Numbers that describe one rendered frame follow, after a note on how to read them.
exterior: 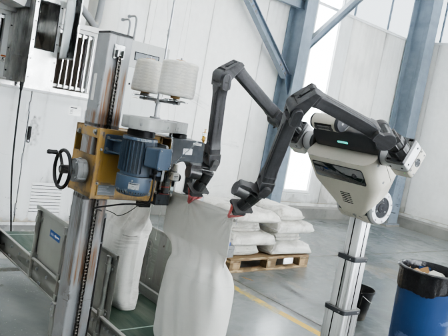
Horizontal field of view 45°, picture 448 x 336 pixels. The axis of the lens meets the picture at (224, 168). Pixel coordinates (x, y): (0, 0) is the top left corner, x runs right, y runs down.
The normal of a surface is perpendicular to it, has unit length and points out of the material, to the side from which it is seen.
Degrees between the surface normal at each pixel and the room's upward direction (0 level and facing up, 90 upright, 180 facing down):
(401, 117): 90
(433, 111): 90
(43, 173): 90
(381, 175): 90
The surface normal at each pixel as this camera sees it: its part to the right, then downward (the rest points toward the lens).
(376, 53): 0.63, 0.18
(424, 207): -0.77, -0.07
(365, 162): -0.37, -0.81
